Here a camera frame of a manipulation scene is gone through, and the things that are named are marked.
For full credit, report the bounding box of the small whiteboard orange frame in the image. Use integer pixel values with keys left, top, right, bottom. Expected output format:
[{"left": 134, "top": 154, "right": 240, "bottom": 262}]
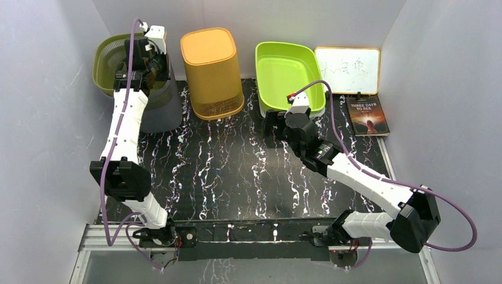
[{"left": 314, "top": 47, "right": 381, "bottom": 95}]

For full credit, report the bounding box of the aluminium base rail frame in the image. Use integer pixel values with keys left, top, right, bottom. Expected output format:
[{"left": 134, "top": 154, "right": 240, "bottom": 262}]
[{"left": 70, "top": 220, "right": 440, "bottom": 283}]

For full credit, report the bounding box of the white perforated plastic tray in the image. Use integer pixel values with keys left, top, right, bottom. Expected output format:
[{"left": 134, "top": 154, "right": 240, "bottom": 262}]
[{"left": 259, "top": 101, "right": 326, "bottom": 119}]

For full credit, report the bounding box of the dark paperback book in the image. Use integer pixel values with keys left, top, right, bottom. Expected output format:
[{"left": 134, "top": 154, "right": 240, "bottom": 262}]
[{"left": 346, "top": 95, "right": 390, "bottom": 137}]

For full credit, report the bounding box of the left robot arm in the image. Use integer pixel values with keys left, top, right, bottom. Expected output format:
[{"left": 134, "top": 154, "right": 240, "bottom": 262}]
[{"left": 89, "top": 34, "right": 177, "bottom": 246}]

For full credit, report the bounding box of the orange slatted plastic basket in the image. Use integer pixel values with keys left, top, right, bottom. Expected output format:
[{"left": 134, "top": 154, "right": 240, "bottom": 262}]
[{"left": 180, "top": 27, "right": 244, "bottom": 121}]

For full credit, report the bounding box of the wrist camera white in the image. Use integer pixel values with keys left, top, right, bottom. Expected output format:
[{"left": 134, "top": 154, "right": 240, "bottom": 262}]
[
  {"left": 140, "top": 22, "right": 168, "bottom": 55},
  {"left": 284, "top": 91, "right": 310, "bottom": 117}
]

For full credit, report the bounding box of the lime green plastic tub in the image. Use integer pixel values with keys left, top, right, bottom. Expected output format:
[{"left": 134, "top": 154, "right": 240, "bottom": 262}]
[{"left": 255, "top": 41, "right": 322, "bottom": 117}]

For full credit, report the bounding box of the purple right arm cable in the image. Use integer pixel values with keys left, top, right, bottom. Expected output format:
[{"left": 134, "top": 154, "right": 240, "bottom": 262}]
[{"left": 290, "top": 80, "right": 478, "bottom": 270}]

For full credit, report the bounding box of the olive green slatted basket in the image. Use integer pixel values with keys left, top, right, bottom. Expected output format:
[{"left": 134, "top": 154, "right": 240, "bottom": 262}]
[{"left": 92, "top": 34, "right": 175, "bottom": 109}]

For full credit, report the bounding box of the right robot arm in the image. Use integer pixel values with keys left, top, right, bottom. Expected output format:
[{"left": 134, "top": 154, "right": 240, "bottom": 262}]
[{"left": 262, "top": 110, "right": 440, "bottom": 253}]

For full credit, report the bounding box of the grey slatted plastic basket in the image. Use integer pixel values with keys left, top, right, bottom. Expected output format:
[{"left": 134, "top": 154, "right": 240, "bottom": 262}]
[{"left": 140, "top": 63, "right": 183, "bottom": 133}]

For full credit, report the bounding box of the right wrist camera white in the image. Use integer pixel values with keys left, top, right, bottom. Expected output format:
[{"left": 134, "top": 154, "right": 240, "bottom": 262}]
[{"left": 284, "top": 91, "right": 310, "bottom": 117}]

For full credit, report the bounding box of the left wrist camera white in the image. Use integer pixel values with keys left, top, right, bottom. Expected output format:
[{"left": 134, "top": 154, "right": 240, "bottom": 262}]
[{"left": 140, "top": 22, "right": 168, "bottom": 55}]

